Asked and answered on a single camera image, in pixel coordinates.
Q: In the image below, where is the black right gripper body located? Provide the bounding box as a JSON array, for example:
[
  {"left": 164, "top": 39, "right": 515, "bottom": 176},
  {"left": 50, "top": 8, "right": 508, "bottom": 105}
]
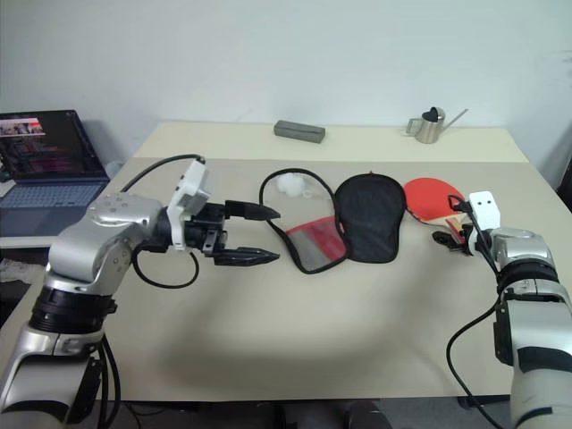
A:
[{"left": 455, "top": 221, "right": 482, "bottom": 258}]

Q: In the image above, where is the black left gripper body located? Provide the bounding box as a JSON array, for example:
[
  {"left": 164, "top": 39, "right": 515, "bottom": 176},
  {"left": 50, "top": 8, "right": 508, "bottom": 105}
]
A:
[{"left": 185, "top": 200, "right": 229, "bottom": 261}]

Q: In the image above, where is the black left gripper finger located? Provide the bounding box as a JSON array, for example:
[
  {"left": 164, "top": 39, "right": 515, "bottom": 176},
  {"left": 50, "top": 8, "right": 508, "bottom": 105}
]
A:
[
  {"left": 224, "top": 199, "right": 282, "bottom": 223},
  {"left": 214, "top": 245, "right": 281, "bottom": 268}
]

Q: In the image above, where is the red table tennis paddle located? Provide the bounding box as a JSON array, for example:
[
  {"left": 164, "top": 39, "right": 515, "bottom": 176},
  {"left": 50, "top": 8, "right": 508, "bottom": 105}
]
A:
[{"left": 404, "top": 177, "right": 471, "bottom": 238}]

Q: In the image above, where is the red and black paddle case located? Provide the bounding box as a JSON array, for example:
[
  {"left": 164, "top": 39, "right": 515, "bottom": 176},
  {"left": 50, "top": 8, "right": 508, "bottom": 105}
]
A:
[{"left": 258, "top": 168, "right": 408, "bottom": 274}]

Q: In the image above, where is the white crumpled paper wad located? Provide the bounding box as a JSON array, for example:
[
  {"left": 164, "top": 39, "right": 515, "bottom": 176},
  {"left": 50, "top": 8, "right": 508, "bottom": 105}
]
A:
[{"left": 272, "top": 172, "right": 330, "bottom": 202}]

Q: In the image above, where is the grey rectangular block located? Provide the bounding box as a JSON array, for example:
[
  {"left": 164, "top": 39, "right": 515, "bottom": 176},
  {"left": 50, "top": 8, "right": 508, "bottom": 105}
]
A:
[{"left": 273, "top": 119, "right": 326, "bottom": 144}]

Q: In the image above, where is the silver metal watering can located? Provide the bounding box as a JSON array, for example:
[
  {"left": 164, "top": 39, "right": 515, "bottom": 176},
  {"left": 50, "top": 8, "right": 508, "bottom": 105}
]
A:
[{"left": 405, "top": 106, "right": 469, "bottom": 145}]

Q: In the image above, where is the open blue laptop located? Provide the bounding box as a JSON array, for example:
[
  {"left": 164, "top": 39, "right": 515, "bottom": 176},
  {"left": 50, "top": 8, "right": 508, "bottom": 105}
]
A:
[{"left": 0, "top": 109, "right": 112, "bottom": 237}]

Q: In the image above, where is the white crumpled cloth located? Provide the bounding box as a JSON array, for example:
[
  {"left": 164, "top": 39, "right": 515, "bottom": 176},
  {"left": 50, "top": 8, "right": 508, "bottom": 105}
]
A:
[{"left": 0, "top": 257, "right": 46, "bottom": 283}]

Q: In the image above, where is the dark rounded shape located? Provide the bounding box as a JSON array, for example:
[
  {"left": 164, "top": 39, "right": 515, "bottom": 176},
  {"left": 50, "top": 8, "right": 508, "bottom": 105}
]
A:
[{"left": 342, "top": 400, "right": 388, "bottom": 429}]

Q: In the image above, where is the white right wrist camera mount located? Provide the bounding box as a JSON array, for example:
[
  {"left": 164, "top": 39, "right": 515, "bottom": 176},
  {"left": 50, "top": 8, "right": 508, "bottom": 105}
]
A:
[{"left": 467, "top": 190, "right": 501, "bottom": 231}]

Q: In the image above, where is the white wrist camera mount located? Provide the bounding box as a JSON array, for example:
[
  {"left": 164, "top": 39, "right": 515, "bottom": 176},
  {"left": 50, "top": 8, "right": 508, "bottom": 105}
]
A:
[
  {"left": 467, "top": 190, "right": 501, "bottom": 231},
  {"left": 167, "top": 160, "right": 212, "bottom": 251}
]

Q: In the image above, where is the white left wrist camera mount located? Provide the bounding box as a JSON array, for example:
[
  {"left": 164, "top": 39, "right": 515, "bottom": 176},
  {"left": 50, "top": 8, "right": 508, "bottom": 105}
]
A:
[{"left": 167, "top": 160, "right": 212, "bottom": 251}]

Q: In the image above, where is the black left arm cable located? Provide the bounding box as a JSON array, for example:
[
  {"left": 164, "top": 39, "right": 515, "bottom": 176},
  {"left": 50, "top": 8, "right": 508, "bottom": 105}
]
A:
[{"left": 91, "top": 154, "right": 207, "bottom": 421}]

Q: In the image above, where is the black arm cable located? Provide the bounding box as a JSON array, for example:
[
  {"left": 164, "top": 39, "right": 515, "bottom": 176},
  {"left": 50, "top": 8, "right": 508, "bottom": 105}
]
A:
[
  {"left": 91, "top": 154, "right": 207, "bottom": 421},
  {"left": 445, "top": 195, "right": 513, "bottom": 429}
]

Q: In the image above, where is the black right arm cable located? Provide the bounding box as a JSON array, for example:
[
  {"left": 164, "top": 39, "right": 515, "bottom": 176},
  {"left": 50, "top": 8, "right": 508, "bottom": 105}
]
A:
[{"left": 445, "top": 195, "right": 513, "bottom": 429}]

